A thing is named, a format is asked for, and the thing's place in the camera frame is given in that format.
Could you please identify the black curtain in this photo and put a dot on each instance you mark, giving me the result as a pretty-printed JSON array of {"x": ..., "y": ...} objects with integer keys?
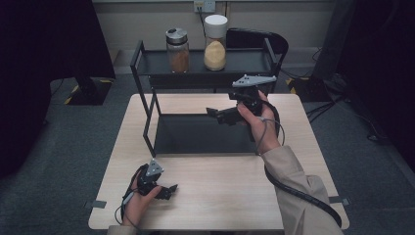
[
  {"x": 39, "y": 65},
  {"x": 385, "y": 65}
]

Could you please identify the black chair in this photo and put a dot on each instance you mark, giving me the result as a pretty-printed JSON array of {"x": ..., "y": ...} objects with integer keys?
[{"x": 257, "y": 39}]

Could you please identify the glass jar white lid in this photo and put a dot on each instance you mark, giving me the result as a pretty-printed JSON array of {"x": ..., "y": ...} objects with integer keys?
[{"x": 215, "y": 52}]

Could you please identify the person's left hand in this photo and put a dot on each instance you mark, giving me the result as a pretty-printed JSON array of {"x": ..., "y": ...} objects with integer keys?
[{"x": 137, "y": 205}]

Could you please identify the person's right hand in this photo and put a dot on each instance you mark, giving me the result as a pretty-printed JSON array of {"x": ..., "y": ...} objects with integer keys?
[{"x": 264, "y": 130}]

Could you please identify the black two-tier metal rack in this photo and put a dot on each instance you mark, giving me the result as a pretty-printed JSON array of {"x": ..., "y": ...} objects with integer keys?
[{"x": 202, "y": 133}]

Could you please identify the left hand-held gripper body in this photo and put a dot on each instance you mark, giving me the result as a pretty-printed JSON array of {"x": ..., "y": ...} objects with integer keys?
[{"x": 148, "y": 182}]

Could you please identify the white wall outlet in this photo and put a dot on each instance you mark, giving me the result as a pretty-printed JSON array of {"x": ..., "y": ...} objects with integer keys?
[{"x": 205, "y": 5}]

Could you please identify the black stand base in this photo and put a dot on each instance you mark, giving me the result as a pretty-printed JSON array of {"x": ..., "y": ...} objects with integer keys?
[
  {"x": 310, "y": 89},
  {"x": 89, "y": 93}
]

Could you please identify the glass jar metal lid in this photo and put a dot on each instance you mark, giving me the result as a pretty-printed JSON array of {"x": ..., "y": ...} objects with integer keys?
[{"x": 177, "y": 52}]

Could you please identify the grey tape strip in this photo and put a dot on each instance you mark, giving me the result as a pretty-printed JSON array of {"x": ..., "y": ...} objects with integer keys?
[
  {"x": 341, "y": 201},
  {"x": 96, "y": 204}
]

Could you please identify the grey stand column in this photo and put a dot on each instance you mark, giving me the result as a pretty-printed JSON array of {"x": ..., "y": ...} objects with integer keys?
[{"x": 332, "y": 42}]

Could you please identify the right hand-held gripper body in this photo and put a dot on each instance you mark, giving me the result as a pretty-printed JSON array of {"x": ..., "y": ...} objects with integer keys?
[{"x": 249, "y": 94}]

